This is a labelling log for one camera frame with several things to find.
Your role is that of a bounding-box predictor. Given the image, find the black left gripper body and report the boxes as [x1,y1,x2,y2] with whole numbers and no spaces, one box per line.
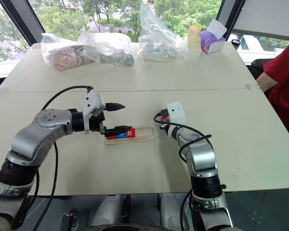
[89,111,107,136]

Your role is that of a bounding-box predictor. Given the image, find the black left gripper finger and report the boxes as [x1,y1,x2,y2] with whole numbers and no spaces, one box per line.
[105,103,126,112]
[103,125,133,138]

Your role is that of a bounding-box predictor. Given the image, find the wooden letter tray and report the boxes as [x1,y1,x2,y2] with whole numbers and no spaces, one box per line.
[104,125,156,146]

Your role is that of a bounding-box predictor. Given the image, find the silver robot leg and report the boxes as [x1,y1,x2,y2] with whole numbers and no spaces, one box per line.
[159,193,185,231]
[95,194,123,227]

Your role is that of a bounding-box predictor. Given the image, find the plastic bag with grey parts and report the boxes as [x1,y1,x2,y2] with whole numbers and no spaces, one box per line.
[77,31,135,67]

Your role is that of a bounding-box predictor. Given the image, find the plastic bag with pink items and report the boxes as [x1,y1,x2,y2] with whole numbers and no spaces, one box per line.
[40,33,96,72]

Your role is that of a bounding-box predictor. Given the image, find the stack of yellow cups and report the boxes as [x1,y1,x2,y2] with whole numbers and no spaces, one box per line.
[187,25,202,50]

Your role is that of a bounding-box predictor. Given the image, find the purple tissue box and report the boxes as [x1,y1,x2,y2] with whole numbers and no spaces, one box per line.
[199,18,227,54]

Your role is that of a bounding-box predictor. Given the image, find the black window pillar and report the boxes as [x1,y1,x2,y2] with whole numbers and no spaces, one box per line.
[216,0,246,43]
[0,0,46,46]

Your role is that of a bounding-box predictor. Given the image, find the person in red shirt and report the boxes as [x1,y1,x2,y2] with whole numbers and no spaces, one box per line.
[256,36,289,132]

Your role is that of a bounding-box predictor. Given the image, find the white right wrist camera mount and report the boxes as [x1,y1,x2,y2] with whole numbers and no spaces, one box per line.
[167,101,186,125]

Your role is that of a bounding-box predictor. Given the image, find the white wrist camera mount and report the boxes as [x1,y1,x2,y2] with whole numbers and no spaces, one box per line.
[82,89,107,134]
[167,101,186,125]

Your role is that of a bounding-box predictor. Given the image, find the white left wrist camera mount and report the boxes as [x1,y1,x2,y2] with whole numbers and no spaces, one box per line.
[82,89,107,134]

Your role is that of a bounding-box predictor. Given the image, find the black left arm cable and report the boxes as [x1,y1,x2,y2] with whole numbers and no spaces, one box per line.
[31,85,94,231]

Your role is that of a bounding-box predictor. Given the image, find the plastic bag with white cables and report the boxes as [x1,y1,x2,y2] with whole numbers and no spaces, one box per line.
[138,2,185,62]

